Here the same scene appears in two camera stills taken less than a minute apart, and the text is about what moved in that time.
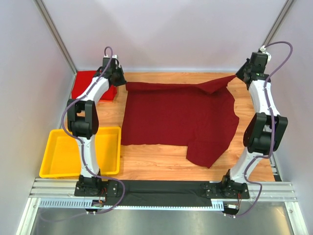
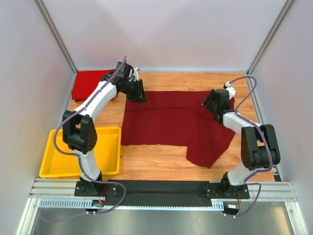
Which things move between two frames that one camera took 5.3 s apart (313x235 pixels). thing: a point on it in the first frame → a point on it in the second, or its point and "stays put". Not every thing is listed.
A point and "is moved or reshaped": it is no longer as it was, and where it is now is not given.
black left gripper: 119,79 → 140,90
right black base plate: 225,190 stays put
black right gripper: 242,74 → 211,99
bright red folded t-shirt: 83,79 stays put
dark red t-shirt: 200,116 is moved or reshaped
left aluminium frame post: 41,6 stays put
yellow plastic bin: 61,157 stays put
